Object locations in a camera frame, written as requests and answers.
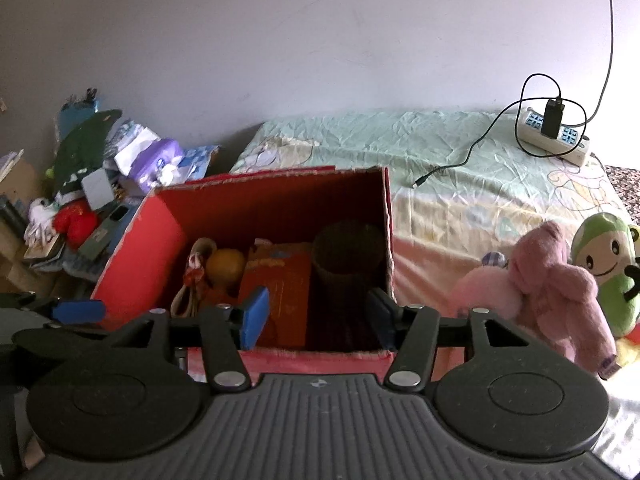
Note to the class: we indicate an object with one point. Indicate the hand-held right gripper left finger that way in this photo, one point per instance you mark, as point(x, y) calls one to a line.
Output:
point(255, 317)

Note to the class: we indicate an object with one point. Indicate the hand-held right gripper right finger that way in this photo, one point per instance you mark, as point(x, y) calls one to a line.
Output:
point(380, 320)

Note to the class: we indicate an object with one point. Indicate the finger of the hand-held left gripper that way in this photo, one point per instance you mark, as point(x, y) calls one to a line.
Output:
point(55, 340)
point(77, 311)

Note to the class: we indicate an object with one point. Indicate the red gift box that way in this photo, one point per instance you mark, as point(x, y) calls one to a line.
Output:
point(285, 290)

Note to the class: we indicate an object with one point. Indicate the yellow gourd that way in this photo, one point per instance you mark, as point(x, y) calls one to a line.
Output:
point(225, 267)

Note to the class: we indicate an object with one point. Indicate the printed packing tape roll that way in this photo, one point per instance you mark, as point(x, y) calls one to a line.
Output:
point(345, 270)

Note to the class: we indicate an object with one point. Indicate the red cardboard box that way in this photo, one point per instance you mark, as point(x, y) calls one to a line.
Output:
point(135, 260)

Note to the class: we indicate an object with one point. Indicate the stack of booklets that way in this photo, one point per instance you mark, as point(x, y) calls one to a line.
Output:
point(45, 252)

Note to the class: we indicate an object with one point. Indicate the olive flat case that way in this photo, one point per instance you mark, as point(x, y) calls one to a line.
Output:
point(97, 242)

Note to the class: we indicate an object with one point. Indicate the red plush toy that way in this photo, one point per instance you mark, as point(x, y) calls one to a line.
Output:
point(75, 225)

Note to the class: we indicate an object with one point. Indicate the white glove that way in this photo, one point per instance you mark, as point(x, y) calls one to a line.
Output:
point(40, 220)

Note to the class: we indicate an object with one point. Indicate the black cylinder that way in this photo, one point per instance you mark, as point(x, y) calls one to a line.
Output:
point(10, 212)

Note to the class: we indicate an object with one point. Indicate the grey square box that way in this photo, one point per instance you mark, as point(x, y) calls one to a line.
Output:
point(97, 187)

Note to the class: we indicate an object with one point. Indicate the open cardboard box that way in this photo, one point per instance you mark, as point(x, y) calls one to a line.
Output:
point(22, 180)

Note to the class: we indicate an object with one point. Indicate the blue and white pack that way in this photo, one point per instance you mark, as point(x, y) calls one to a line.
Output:
point(197, 160)

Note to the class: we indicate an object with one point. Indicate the white patterned package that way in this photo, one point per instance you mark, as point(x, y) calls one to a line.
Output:
point(135, 147)

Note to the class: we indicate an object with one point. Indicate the purple tissue pack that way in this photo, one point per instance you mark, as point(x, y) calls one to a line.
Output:
point(160, 155)

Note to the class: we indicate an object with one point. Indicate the dusty pink plush bear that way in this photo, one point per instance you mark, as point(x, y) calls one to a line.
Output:
point(555, 290)

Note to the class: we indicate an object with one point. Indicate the blue bag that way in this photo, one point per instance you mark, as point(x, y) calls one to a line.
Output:
point(70, 120)

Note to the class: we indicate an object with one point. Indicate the green plush toy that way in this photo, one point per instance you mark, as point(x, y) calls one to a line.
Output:
point(610, 255)

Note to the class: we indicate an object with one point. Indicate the white power strip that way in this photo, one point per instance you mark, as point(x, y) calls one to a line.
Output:
point(570, 152)

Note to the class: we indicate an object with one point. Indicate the black charger plug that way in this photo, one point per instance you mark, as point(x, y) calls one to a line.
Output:
point(552, 117)

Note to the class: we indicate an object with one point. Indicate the dark patterned blanket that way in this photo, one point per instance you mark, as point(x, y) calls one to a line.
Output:
point(625, 190)

